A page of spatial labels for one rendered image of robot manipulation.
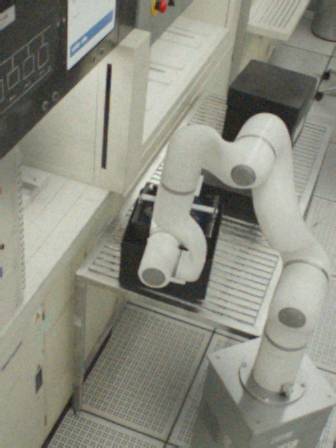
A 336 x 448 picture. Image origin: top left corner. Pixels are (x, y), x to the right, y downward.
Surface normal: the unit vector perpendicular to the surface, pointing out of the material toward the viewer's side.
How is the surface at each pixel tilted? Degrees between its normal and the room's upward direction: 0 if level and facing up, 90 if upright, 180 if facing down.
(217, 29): 0
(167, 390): 0
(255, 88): 0
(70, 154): 90
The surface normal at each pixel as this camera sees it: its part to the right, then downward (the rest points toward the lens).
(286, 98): 0.11, -0.76
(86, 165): -0.34, 0.58
